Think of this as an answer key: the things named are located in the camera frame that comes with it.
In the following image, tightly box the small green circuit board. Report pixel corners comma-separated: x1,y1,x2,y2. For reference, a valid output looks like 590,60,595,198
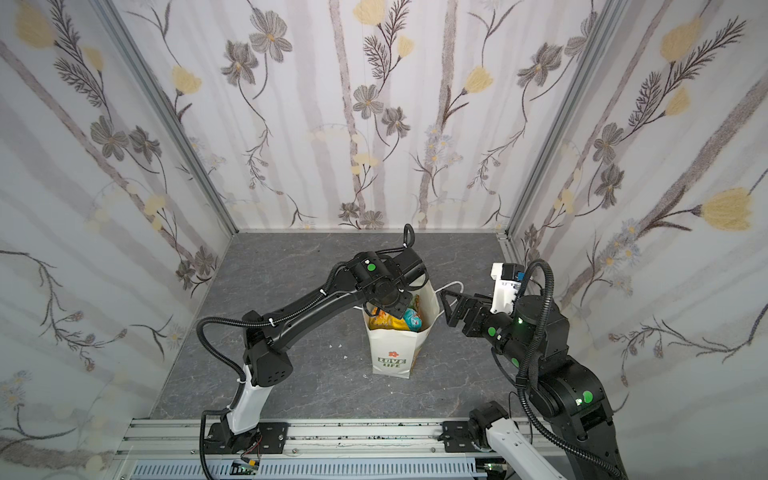
230,459,260,476

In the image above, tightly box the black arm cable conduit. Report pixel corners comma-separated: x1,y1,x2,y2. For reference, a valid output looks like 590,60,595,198
196,281,361,480
514,259,625,480

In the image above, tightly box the white paper shopping bag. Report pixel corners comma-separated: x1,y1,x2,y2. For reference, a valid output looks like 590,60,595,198
363,281,464,379

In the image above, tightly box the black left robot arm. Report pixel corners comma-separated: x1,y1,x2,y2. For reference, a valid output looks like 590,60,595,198
195,224,429,456

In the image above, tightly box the teal candy bag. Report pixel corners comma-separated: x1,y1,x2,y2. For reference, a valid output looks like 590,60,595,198
402,308,423,332

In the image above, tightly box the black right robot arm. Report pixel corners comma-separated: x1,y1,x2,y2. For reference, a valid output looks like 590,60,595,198
439,290,627,479

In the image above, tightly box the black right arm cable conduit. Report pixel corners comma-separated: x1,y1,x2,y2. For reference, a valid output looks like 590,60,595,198
514,259,625,480

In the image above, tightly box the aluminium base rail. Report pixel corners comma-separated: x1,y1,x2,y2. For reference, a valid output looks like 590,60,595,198
113,417,613,480

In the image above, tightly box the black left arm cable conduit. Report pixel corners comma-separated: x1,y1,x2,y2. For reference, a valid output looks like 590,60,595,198
196,281,361,480

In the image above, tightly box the yellow snack packet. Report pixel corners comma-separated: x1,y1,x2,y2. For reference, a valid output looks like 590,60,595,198
367,310,410,331

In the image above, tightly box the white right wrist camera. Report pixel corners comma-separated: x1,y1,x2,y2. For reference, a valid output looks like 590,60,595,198
490,263,525,314

